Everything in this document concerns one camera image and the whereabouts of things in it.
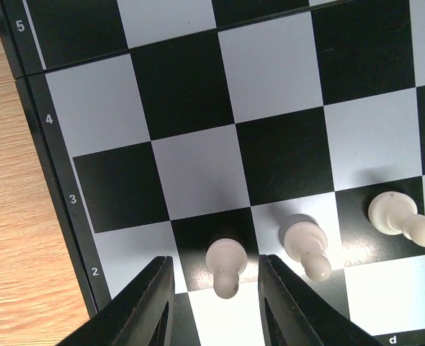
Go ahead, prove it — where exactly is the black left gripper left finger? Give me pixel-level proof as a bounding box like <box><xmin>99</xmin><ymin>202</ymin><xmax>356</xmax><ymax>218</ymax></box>
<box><xmin>59</xmin><ymin>256</ymin><xmax>174</xmax><ymax>345</ymax></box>

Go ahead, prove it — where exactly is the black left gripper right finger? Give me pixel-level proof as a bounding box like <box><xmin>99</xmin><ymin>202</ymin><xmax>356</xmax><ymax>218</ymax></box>
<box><xmin>258</xmin><ymin>254</ymin><xmax>380</xmax><ymax>345</ymax></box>

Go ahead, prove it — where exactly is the white pawn c2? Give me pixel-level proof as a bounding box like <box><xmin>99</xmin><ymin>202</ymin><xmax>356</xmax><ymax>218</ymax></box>
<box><xmin>283</xmin><ymin>221</ymin><xmax>332</xmax><ymax>282</ymax></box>

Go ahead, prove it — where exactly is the white pawn b2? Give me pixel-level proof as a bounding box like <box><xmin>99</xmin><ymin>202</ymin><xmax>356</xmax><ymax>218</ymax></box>
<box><xmin>205</xmin><ymin>238</ymin><xmax>248</xmax><ymax>299</ymax></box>

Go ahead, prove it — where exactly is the white pawn d2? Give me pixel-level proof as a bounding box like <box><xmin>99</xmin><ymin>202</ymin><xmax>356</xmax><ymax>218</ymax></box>
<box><xmin>367</xmin><ymin>191</ymin><xmax>425</xmax><ymax>247</ymax></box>

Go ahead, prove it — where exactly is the black white chessboard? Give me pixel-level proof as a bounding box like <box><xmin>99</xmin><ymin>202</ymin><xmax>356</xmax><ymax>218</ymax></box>
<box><xmin>0</xmin><ymin>1</ymin><xmax>425</xmax><ymax>345</ymax></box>

